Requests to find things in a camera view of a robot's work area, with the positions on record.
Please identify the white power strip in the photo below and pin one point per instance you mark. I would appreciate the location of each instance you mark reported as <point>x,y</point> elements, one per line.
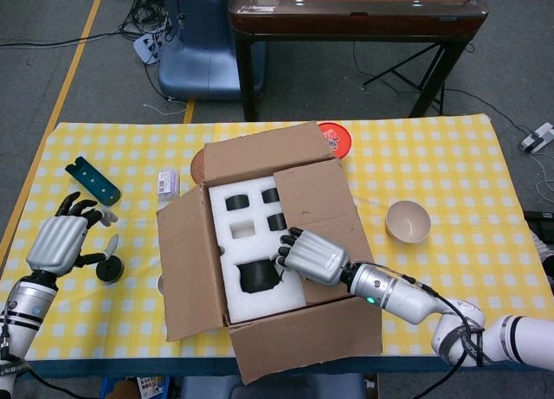
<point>147,48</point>

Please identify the beige bowl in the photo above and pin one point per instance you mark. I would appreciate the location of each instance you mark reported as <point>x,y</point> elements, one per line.
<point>408,221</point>

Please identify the white paper cup blue flower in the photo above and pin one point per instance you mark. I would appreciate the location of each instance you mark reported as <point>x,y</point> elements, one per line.
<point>159,284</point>

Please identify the white black power adapter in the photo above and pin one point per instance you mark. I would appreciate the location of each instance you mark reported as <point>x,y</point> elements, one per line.
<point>536,137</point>

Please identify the blue machine base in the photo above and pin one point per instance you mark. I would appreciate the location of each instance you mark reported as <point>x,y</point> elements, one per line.
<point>203,61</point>

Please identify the brown cardboard box red tape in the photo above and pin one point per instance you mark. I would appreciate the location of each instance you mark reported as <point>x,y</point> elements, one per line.
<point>303,343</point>

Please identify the black round disc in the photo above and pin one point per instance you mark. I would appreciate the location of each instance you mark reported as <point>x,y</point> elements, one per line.
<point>110,271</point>

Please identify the blue grey stool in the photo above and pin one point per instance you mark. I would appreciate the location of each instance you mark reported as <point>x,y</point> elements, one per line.
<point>208,388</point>

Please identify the dark wood mahjong table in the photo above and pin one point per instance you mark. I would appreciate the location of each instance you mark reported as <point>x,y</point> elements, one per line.
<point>346,18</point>

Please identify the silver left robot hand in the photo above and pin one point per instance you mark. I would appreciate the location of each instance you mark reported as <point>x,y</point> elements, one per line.
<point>58,243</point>

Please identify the yellow white checkered tablecloth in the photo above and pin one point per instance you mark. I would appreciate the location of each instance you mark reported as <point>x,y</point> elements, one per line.
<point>454,178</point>

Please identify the blue crate with booklet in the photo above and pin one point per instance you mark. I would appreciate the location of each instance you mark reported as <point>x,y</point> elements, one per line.
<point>149,388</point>

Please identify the black teapot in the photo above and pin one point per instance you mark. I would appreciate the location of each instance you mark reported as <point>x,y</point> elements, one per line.
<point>257,278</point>

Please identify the white foam insert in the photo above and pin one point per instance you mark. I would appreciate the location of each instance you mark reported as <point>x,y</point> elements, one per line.
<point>259,308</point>

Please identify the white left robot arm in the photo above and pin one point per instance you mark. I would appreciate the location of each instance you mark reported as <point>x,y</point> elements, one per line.
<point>23,312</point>

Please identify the dark teal plastic holder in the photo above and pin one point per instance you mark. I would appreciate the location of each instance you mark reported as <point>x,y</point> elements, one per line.
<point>93,182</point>

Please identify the red round lid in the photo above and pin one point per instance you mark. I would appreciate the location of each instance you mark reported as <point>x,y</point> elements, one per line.
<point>335,135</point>

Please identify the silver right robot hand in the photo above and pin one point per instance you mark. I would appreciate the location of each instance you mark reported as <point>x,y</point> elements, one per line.
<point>318,256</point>

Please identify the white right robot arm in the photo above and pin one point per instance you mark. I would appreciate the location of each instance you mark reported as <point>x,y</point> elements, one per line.
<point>402,295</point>

